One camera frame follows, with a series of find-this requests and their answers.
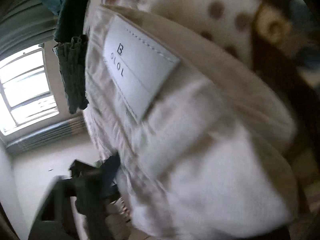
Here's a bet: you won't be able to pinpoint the white pants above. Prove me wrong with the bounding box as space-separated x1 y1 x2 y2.
84 5 299 239

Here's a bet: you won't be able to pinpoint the left grey-green curtain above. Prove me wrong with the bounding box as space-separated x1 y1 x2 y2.
4 114 89 156

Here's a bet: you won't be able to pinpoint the grey-green curtain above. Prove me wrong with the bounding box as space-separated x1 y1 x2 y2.
1 0 57 60
4 114 89 156

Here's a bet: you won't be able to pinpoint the folded blue jeans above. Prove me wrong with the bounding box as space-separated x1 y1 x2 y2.
53 35 88 114

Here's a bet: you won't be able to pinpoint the dark teal velvet robe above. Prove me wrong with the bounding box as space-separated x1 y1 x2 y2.
54 0 88 43

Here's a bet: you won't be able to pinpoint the right grey-green curtain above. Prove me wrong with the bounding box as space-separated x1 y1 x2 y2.
1 0 57 60

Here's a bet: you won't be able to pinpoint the floral bed blanket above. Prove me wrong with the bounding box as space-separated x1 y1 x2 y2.
88 0 319 239

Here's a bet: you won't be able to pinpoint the window with metal frame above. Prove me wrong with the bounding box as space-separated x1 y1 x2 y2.
0 44 59 136

